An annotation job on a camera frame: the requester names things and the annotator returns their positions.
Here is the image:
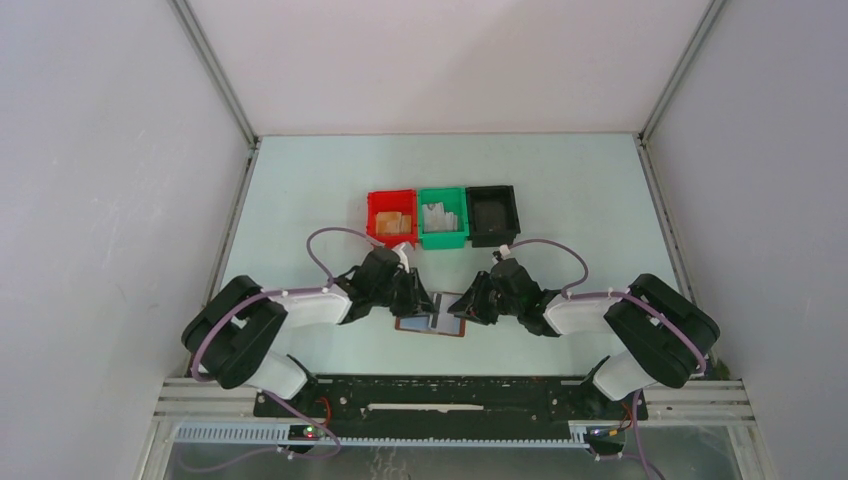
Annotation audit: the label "green plastic bin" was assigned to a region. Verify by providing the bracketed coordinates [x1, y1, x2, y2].
[417, 187, 469, 250]

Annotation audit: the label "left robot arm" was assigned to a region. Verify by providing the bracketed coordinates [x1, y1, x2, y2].
[181, 246, 436, 417]

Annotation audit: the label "brown leather card holder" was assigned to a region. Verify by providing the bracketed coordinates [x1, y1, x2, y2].
[395, 292, 466, 338]

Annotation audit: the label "aluminium frame rails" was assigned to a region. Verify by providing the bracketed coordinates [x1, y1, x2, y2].
[134, 378, 774, 479]

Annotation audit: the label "orange cards in red bin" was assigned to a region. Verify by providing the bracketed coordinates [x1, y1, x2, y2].
[375, 211, 412, 236]

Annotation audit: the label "red plastic bin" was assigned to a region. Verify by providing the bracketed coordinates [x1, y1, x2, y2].
[366, 189, 419, 248]

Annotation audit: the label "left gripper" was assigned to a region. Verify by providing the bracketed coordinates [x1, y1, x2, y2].
[371, 267, 438, 319]

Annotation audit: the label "black plastic bin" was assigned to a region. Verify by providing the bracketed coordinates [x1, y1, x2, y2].
[465, 185, 521, 248]

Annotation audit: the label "white cable duct strip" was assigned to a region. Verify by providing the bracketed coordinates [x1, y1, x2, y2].
[172, 423, 591, 449]

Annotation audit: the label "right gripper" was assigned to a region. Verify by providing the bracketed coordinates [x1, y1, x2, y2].
[447, 270, 522, 326]

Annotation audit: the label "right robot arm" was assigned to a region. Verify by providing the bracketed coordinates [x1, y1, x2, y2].
[448, 245, 721, 418]

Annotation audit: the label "white cards in green bin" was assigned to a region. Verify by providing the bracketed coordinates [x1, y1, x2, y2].
[421, 202, 460, 233]

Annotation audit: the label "grey credit card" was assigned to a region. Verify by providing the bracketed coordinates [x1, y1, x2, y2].
[473, 200, 509, 234]

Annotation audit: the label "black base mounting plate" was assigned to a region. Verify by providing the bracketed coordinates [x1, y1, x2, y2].
[292, 375, 647, 440]

